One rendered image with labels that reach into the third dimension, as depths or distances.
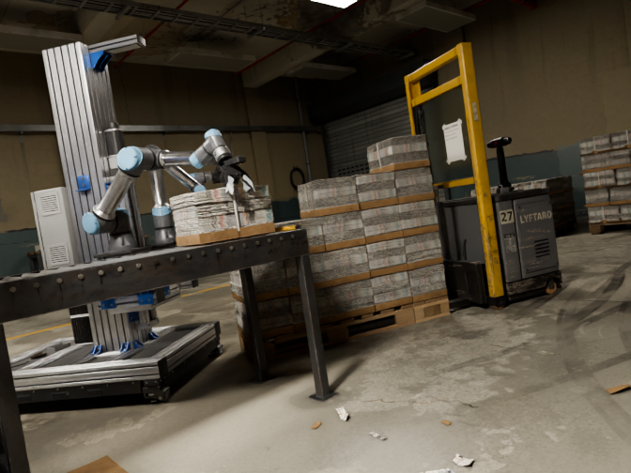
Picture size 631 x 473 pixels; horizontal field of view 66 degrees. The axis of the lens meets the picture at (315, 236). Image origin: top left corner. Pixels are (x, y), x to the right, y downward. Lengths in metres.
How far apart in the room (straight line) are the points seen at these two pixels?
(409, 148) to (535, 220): 1.09
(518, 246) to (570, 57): 5.91
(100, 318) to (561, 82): 8.01
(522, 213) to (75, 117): 3.01
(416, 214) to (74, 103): 2.25
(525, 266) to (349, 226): 1.35
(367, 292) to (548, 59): 6.89
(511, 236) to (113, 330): 2.72
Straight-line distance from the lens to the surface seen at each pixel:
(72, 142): 3.20
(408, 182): 3.42
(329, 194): 3.15
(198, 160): 2.31
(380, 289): 3.31
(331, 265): 3.14
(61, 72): 3.29
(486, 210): 3.54
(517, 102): 9.60
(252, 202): 2.23
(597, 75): 9.16
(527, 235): 3.82
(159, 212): 3.25
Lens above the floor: 0.87
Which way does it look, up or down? 3 degrees down
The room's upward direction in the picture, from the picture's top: 9 degrees counter-clockwise
